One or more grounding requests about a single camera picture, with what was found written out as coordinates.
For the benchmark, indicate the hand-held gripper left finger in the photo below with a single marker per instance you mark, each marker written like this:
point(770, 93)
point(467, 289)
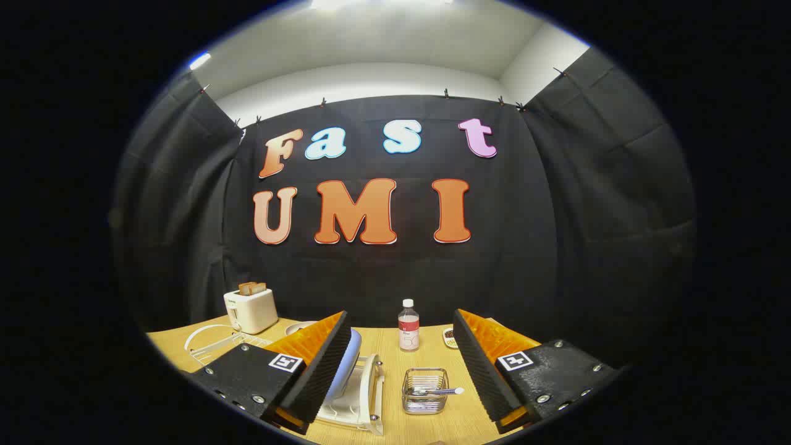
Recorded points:
point(321, 377)

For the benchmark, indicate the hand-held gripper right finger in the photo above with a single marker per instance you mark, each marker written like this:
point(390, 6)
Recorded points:
point(485, 377)

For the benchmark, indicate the blue plate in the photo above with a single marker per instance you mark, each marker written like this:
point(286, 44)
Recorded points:
point(346, 364)

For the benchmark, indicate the white divided dish with beans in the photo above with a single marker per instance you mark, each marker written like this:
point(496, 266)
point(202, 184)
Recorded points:
point(450, 338)

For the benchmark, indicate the white plate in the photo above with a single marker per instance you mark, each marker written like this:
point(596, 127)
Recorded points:
point(296, 327)

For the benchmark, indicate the white drip tray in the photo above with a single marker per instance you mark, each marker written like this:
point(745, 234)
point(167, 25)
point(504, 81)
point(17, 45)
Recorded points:
point(346, 411)

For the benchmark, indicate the clear bottle with red label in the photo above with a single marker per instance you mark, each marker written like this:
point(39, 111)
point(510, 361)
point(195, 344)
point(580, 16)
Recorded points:
point(408, 334)

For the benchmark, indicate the white toaster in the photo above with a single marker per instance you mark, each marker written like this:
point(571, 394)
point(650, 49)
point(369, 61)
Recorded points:
point(253, 312)

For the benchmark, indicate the brown bread slice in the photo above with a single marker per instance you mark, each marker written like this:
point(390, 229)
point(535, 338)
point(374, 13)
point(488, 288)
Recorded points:
point(259, 287)
point(246, 288)

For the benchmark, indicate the black backdrop cloth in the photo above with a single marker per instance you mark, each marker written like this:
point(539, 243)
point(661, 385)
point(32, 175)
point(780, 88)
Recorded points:
point(383, 272)

